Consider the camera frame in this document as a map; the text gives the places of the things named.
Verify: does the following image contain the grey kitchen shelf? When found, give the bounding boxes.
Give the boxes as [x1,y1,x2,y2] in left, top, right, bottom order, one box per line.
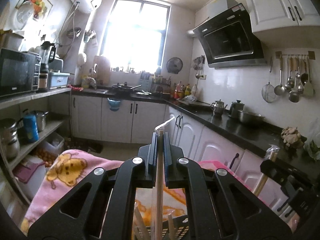
[0,87,73,172]

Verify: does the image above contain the white round plate cover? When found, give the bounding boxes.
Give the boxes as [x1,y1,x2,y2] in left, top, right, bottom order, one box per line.
[16,1,38,31]

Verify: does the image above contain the black perforated utensil holder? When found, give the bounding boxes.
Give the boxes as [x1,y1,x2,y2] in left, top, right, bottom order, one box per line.
[130,214,191,240]

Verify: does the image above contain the black frying pan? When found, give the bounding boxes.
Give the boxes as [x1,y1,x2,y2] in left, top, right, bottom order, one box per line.
[111,84,142,93]

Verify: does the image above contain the steel ladle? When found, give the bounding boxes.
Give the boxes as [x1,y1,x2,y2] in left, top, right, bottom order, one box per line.
[288,56,300,103]
[274,56,286,96]

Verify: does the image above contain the green vegetable bag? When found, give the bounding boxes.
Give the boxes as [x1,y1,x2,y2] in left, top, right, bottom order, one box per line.
[303,139,320,162]

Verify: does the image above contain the small black fan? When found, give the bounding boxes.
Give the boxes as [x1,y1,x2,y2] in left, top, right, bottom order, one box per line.
[166,57,183,75]

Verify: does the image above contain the group of condiment bottles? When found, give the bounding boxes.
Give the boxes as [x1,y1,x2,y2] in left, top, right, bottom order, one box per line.
[172,81,198,100]

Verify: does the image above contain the black range hood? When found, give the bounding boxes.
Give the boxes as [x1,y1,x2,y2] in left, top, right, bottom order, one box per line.
[186,0,268,69]

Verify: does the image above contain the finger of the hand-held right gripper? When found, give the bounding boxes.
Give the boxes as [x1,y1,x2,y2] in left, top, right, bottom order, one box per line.
[260,158,287,181]

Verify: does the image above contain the food wall poster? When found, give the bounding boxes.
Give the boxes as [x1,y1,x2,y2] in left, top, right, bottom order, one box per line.
[14,0,53,22]

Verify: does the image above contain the pale spatula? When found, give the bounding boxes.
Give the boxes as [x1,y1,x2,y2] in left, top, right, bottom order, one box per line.
[303,56,315,97]

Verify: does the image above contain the blue canister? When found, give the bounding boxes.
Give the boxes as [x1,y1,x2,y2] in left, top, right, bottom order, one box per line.
[22,109,40,144]

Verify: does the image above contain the blue hanging basket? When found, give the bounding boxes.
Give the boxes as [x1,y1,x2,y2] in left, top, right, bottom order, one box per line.
[107,97,122,112]

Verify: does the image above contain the stacked steel pots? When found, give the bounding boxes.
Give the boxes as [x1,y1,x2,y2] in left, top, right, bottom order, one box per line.
[0,118,21,160]

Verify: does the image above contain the pink printed blanket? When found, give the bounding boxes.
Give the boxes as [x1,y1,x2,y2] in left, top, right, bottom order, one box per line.
[21,149,300,240]

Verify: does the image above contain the white wall cabinet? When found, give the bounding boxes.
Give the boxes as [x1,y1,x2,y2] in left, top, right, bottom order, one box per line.
[241,0,320,33]

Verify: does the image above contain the plastic-wrapped chopsticks pair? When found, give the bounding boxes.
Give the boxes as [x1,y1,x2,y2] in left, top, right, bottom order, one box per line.
[252,144,281,198]
[153,117,176,240]
[167,213,178,240]
[134,202,148,240]

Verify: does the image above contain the wall utensil rail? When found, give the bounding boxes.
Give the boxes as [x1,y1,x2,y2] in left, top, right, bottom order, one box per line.
[275,51,316,60]

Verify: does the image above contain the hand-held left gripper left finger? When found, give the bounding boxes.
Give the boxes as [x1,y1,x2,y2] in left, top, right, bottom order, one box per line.
[27,132,159,240]

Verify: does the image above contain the black microwave oven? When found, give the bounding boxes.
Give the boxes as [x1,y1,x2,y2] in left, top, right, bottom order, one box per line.
[0,48,42,98]

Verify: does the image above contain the kitchen window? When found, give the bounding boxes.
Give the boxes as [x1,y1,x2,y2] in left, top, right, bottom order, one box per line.
[99,0,171,73]

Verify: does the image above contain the steel kettle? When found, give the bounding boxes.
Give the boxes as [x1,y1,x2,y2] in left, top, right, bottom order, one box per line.
[209,99,228,117]

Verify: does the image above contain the wire mesh strainer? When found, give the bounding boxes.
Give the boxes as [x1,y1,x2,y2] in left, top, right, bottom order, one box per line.
[261,57,276,103]

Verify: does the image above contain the wooden cutting board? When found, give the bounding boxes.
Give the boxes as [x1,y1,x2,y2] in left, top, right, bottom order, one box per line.
[93,55,111,86]

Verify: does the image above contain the black blender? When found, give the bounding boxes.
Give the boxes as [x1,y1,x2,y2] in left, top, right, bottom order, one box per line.
[38,41,57,92]

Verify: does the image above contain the steel basin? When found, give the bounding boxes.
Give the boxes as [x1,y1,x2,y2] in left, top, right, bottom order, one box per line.
[237,110,266,125]

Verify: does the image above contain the pink plastic tray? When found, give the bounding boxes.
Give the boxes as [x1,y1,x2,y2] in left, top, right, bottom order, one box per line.
[12,160,46,184]

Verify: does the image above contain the white kitchen cabinets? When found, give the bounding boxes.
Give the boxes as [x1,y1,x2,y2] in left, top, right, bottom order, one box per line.
[70,94,302,217]

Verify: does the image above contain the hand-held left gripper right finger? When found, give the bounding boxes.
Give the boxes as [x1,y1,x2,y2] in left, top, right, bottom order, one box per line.
[162,132,292,240]

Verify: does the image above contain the pile of pale mushrooms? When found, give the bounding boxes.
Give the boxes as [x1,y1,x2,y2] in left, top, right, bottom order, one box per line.
[280,127,307,151]

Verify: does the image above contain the steel pot with lid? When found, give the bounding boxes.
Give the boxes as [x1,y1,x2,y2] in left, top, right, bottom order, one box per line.
[34,110,49,132]

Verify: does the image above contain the blue-grey plastic crate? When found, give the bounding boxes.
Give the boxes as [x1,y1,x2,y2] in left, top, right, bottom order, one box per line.
[47,71,71,91]

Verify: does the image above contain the pile of brown eggs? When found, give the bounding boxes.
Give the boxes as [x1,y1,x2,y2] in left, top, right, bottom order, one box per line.
[32,147,58,168]

